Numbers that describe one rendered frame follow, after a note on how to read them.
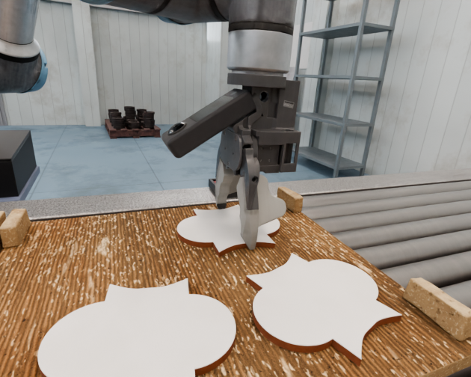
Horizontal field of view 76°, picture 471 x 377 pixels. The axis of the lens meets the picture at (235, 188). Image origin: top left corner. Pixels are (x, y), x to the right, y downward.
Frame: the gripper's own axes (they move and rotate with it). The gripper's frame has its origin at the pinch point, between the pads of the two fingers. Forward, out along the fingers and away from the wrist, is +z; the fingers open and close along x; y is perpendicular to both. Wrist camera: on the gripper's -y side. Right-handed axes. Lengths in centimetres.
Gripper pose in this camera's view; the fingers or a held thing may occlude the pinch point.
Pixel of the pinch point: (230, 225)
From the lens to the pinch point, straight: 42.7
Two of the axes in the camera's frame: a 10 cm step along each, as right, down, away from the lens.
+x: -3.6, -3.4, 8.7
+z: -0.7, 9.4, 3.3
